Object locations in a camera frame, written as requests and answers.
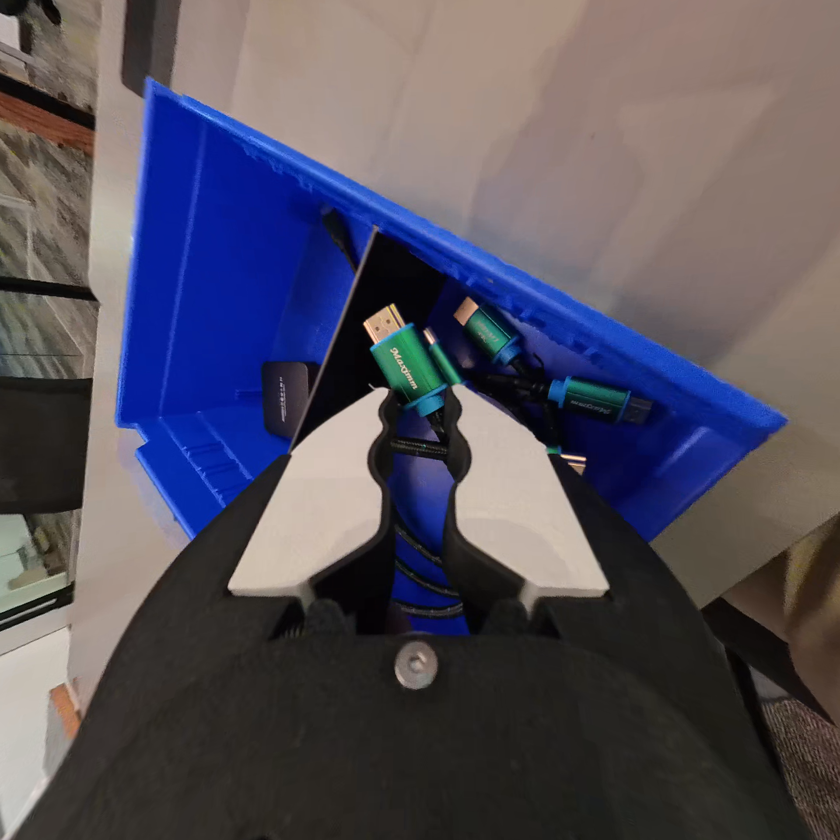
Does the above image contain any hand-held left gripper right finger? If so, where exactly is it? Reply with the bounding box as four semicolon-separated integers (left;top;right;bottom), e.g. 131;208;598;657
442;385;610;614

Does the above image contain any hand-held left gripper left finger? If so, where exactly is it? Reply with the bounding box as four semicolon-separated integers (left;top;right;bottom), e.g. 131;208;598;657
227;387;399;618

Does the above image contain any green braided hdmi cable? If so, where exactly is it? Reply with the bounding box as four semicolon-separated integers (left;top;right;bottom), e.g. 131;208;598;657
525;375;656;447
454;297;546;395
363;302;476;621

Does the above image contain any blue plastic bin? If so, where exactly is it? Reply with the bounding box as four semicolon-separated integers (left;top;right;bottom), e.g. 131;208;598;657
115;77;788;543

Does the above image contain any small black adapter box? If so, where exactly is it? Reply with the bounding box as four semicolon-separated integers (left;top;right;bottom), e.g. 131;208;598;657
260;360;314;438

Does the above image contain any black bin divider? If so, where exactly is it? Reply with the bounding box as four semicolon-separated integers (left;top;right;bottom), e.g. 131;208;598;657
287;226;448;455

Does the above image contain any dark cabinet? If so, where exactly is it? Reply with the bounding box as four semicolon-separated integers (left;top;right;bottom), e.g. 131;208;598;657
0;375;94;516

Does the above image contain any person's leg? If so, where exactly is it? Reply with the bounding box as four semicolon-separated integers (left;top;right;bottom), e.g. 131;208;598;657
722;515;840;700

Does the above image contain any black tape strip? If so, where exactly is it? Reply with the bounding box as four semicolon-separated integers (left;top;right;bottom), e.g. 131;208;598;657
121;0;182;101

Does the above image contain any thin green cable plug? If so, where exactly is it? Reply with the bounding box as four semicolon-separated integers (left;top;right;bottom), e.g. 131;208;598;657
423;328;468;387

